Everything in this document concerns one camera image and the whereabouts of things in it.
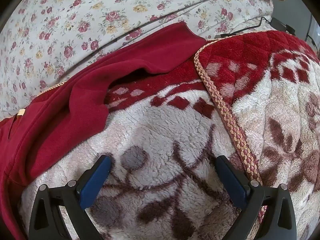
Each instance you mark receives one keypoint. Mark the dark red fleece garment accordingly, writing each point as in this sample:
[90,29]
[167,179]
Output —
[62,120]

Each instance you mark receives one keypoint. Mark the floral bed sheet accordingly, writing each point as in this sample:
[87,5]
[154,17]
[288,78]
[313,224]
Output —
[75,17]

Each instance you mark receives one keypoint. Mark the red and white plush blanket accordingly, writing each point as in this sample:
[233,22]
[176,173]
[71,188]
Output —
[165,135]

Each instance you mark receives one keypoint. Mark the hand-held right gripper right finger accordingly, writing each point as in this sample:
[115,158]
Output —
[232,182]

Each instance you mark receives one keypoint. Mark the black power adapter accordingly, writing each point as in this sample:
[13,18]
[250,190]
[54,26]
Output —
[282,25]

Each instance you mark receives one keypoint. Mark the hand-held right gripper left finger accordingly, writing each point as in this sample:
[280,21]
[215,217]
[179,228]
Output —
[96,180]

